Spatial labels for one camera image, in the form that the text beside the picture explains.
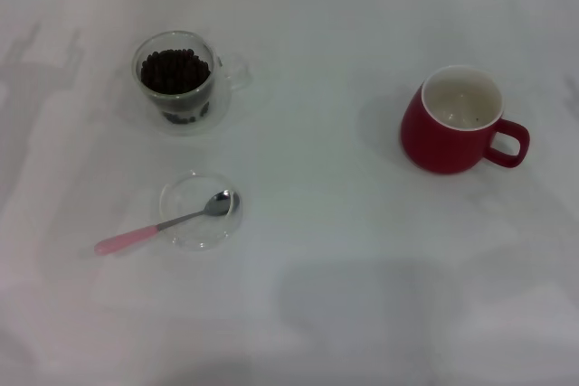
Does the red ceramic mug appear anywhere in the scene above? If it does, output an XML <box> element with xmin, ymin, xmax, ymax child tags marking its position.
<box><xmin>399</xmin><ymin>64</ymin><xmax>531</xmax><ymax>175</ymax></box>

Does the small clear glass dish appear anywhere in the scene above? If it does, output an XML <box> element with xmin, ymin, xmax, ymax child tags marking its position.
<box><xmin>158</xmin><ymin>170</ymin><xmax>244</xmax><ymax>252</ymax></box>

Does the pink-handled metal spoon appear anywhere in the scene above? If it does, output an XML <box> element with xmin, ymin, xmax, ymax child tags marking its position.
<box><xmin>93</xmin><ymin>190</ymin><xmax>241</xmax><ymax>257</ymax></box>

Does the dark coffee beans pile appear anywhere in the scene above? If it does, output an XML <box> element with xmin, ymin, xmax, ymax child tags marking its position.
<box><xmin>139</xmin><ymin>48</ymin><xmax>213</xmax><ymax>127</ymax></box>

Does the clear double-wall glass cup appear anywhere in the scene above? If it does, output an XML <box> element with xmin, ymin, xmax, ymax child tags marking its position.
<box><xmin>131</xmin><ymin>31</ymin><xmax>252</xmax><ymax>127</ymax></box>

